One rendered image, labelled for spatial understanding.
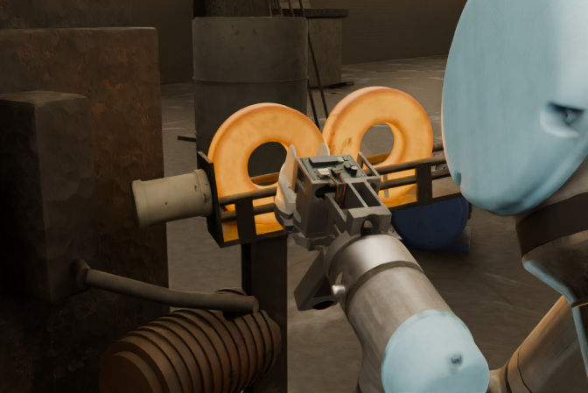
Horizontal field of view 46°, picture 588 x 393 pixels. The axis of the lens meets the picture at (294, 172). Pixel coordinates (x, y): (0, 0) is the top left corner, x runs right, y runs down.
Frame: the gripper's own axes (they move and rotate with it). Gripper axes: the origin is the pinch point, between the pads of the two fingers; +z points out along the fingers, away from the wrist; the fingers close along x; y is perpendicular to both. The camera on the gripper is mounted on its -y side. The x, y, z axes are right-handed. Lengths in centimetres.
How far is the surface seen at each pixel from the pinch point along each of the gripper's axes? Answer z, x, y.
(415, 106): 9.3, -19.6, 3.0
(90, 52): 26.7, 20.4, 4.7
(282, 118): 9.1, -1.2, 2.3
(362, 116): 9.0, -12.1, 2.1
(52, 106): 9.6, 25.6, 5.0
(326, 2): 1029, -427, -294
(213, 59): 239, -46, -81
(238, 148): 8.0, 4.5, -0.9
